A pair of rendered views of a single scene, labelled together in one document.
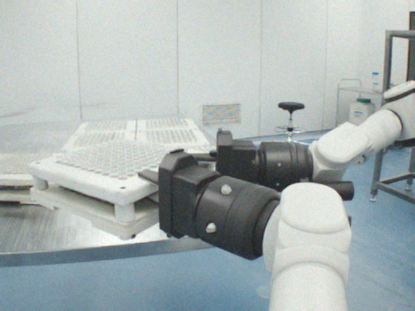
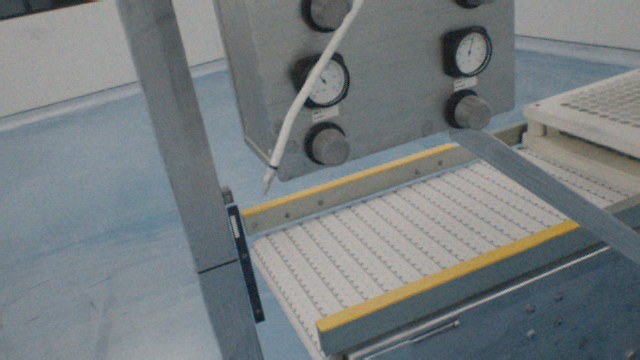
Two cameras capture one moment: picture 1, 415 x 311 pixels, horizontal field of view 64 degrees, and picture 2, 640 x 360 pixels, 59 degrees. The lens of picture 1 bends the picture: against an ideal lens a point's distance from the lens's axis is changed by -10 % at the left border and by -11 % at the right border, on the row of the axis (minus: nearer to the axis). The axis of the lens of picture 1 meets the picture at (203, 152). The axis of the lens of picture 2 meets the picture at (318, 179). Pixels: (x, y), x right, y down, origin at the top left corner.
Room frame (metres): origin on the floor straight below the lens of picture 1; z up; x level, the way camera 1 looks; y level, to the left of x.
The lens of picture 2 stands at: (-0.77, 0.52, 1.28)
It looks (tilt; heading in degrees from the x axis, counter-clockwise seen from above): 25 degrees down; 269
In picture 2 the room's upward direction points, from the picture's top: 10 degrees counter-clockwise
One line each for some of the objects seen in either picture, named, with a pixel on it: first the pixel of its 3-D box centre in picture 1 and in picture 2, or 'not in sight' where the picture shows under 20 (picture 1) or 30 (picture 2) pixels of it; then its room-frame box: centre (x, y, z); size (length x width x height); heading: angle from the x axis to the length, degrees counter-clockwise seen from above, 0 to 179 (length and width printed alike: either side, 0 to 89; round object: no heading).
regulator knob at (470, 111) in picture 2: not in sight; (470, 106); (-0.91, 0.10, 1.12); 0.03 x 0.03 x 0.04; 17
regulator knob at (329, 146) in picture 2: not in sight; (329, 140); (-0.79, 0.13, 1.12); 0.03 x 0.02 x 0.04; 17
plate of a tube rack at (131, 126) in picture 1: (106, 129); not in sight; (1.46, 0.40, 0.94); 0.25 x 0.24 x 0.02; 99
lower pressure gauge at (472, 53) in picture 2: not in sight; (468, 52); (-0.91, 0.09, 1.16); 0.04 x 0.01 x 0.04; 17
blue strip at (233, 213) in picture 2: not in sight; (246, 267); (-0.66, -0.17, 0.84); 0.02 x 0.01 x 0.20; 17
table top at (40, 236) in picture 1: (86, 155); not in sight; (1.33, 0.46, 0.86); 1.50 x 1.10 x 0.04; 15
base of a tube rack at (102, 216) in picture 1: (124, 189); not in sight; (0.61, 0.14, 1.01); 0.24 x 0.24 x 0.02; 58
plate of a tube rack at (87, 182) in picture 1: (121, 163); not in sight; (0.61, 0.14, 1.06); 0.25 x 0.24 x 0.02; 58
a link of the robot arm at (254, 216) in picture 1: (289, 235); not in sight; (0.37, -0.10, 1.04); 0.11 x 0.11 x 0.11; 51
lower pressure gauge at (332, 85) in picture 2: not in sight; (323, 80); (-0.79, 0.13, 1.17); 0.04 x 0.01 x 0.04; 17
